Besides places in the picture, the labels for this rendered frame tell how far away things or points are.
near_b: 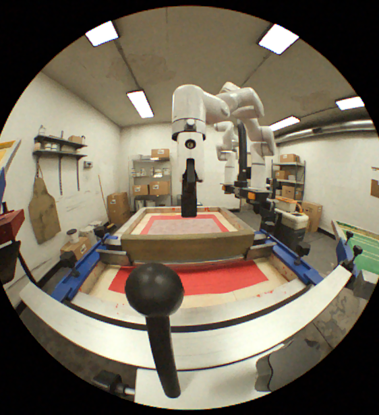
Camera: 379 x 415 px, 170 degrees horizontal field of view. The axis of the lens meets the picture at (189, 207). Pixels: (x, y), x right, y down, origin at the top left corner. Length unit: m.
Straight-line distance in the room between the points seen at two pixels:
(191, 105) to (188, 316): 0.39
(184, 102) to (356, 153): 3.93
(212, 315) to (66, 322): 0.23
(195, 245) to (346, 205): 3.85
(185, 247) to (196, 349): 0.23
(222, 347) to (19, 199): 2.12
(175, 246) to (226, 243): 0.13
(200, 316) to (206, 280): 0.13
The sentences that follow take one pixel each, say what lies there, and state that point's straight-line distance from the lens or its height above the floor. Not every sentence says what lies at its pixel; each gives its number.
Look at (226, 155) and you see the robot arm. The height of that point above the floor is 1.40.
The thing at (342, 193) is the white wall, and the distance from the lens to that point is 3.99.
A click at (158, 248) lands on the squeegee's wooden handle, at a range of 0.32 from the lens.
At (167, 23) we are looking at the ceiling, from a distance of 1.94.
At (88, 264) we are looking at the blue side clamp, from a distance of 0.38.
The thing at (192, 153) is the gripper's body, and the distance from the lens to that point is 0.23.
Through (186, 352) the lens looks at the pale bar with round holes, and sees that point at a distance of 0.16.
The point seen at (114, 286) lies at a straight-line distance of 0.36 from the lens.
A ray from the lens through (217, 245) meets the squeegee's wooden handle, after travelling 0.33.
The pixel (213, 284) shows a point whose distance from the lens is 0.33.
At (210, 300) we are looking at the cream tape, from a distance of 0.30.
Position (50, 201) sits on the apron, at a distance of 2.28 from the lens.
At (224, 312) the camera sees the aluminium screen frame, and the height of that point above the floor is 0.99.
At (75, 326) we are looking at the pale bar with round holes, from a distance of 0.22.
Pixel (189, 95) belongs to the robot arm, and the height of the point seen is 1.38.
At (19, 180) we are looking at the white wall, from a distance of 2.10.
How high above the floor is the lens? 1.20
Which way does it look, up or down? 14 degrees down
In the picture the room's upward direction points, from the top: straight up
